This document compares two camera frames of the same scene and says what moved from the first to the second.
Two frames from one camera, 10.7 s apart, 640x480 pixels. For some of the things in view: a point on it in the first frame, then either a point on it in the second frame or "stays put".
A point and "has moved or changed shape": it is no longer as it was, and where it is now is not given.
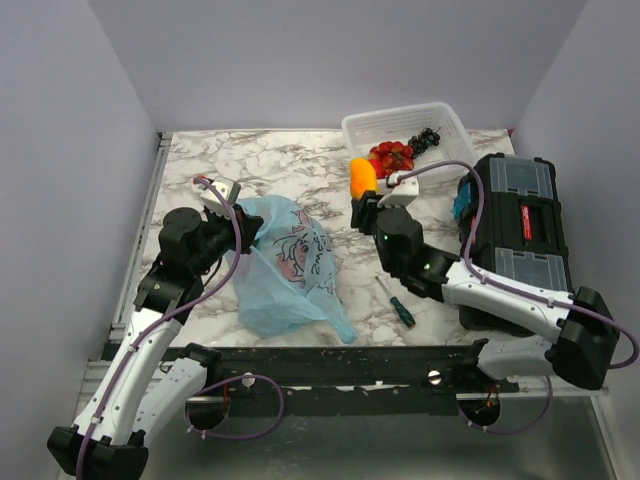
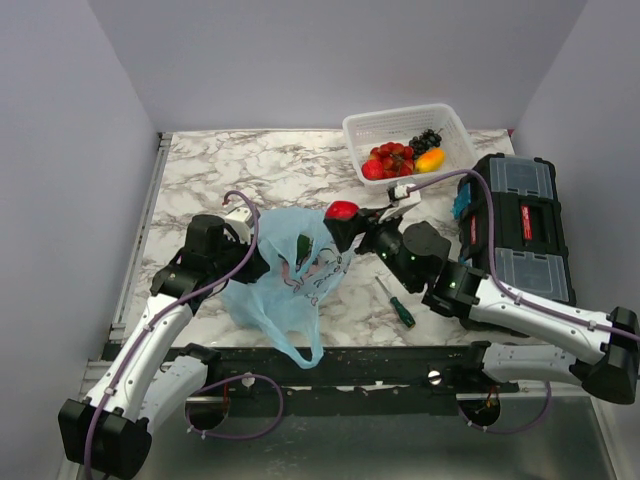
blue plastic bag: x=287 y=279 has moved or changed shape
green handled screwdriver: x=406 y=317 stays put
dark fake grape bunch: x=423 y=141 stays put
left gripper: x=248 y=226 → x=256 y=267
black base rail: x=350 y=381 stays put
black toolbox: x=519 y=232 stays put
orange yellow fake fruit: x=362 y=177 → x=430 y=160
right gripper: x=366 y=209 → x=345 y=231
